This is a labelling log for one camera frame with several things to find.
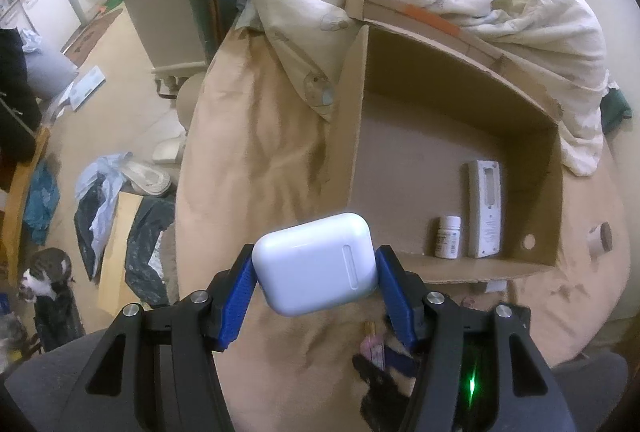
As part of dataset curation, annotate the white pill bottle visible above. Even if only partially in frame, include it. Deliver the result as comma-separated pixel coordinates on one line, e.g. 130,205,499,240
434,215,461,260

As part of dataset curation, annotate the white earbuds case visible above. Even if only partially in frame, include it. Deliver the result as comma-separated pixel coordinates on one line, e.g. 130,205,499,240
252,212,378,317

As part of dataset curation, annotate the white remote control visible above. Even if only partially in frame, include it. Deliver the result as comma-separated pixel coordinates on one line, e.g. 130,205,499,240
469,160,502,258

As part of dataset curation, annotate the pink perfume bottle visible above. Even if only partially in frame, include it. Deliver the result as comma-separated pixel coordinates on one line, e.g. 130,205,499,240
360,321,386,370

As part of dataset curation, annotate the white power adapter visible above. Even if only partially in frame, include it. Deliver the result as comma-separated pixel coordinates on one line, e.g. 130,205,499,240
480,279,508,293

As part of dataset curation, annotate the tabby and white cat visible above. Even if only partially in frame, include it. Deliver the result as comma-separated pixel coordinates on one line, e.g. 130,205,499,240
17,248,72,303

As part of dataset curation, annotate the brown lid cream jar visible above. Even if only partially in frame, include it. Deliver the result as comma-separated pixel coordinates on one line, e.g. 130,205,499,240
587,222,613,260

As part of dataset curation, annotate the beige slipper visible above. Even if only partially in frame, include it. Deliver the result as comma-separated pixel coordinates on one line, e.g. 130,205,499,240
119,159,171,196

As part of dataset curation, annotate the brown cardboard box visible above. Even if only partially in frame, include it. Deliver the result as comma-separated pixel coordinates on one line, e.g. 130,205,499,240
320,0,563,284

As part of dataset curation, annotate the black jacket on chair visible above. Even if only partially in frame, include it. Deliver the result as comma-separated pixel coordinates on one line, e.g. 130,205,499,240
0,27,44,164

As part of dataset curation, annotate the green cloth at bedside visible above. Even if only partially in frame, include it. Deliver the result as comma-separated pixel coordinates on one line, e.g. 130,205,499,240
600,89,632,134

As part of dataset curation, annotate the grey bag on floor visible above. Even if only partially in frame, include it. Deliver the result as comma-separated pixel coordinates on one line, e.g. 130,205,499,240
23,46,78,100

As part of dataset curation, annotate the beige bedside cabinet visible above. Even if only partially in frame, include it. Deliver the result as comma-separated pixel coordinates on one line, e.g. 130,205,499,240
124,0,207,99

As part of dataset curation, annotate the white kitchen cabinet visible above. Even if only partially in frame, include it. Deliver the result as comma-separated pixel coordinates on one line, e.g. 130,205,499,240
1,0,81,50

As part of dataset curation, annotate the cream patterned duvet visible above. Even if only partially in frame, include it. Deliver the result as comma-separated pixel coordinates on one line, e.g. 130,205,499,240
238,0,612,177

